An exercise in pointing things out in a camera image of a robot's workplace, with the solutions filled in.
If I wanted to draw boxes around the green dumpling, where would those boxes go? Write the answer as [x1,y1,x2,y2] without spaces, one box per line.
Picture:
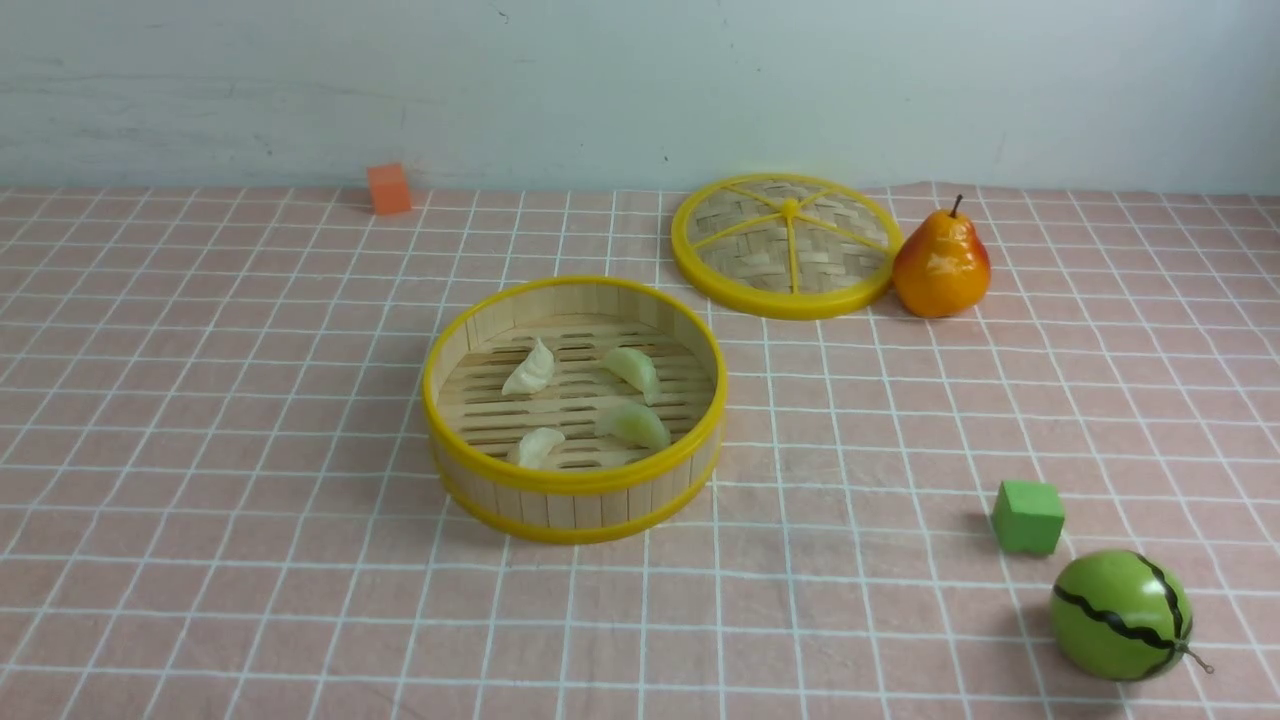
[602,347,660,406]
[595,402,671,451]

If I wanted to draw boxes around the white dumpling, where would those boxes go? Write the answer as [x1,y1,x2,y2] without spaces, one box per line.
[500,337,556,396]
[506,427,566,470]

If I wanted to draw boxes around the yellow bamboo steamer tray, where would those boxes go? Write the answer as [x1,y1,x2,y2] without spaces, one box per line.
[422,275,730,544]

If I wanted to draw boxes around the yellow woven steamer lid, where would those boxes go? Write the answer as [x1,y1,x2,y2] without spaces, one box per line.
[669,173,904,322]

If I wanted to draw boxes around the orange foam cube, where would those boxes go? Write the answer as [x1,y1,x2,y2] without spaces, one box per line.
[366,161,413,217]

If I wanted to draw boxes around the orange yellow toy pear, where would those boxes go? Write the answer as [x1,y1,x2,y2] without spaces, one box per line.
[892,193,992,318]

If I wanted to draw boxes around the green foam cube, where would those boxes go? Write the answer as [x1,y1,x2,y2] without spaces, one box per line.
[992,480,1066,557]

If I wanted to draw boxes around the pink checkered tablecloth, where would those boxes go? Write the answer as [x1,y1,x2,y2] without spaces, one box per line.
[1,187,1279,719]

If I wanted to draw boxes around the green toy watermelon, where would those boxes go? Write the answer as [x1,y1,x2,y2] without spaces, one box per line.
[1050,548,1215,683]

